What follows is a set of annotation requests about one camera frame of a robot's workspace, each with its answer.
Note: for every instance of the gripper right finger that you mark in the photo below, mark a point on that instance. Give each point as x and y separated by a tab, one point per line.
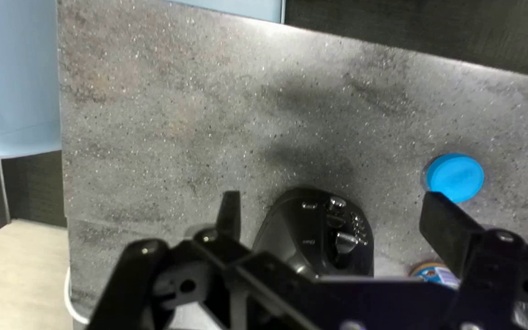
452	229

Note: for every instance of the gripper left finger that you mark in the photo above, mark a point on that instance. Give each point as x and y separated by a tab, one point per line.
154	275

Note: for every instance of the black toaster lever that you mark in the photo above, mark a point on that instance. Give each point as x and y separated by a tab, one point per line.
344	242

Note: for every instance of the toaster knob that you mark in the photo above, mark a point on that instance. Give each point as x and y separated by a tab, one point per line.
337	203

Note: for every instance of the black bread toaster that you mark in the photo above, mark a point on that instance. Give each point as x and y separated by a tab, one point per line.
300	233

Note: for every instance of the blue labelled jar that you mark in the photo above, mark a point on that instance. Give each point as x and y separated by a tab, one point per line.
433	274

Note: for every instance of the bottle with blue lid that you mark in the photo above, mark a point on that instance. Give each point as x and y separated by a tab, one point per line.
456	176

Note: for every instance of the light blue chair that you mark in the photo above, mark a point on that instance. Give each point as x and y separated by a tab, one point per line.
14	73

